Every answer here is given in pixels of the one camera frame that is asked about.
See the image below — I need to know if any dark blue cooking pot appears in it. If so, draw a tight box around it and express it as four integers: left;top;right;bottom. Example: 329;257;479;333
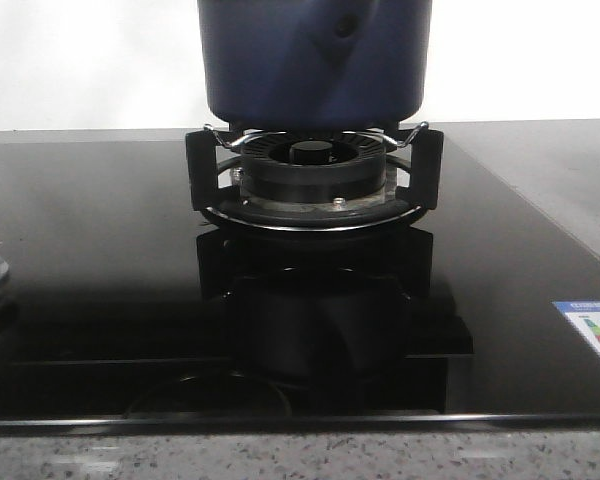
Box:
197;0;432;131

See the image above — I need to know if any black pot support grate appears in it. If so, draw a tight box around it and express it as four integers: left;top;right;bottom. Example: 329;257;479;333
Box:
185;122;444;234

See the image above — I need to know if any black burner head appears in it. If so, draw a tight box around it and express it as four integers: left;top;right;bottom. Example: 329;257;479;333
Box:
234;132;407;225

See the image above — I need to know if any black glass gas stove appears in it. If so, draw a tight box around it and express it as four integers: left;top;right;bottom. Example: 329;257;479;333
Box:
0;140;600;436

